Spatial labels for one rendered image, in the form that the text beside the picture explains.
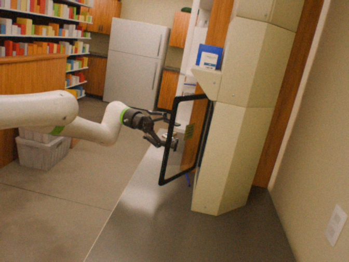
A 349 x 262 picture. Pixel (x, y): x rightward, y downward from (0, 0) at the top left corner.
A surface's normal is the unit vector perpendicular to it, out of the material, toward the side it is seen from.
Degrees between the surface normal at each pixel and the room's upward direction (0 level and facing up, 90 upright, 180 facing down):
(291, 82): 90
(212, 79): 90
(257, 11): 90
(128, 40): 90
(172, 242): 0
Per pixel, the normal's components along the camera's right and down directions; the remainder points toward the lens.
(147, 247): 0.18, -0.93
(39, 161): -0.11, 0.38
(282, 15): 0.60, 0.35
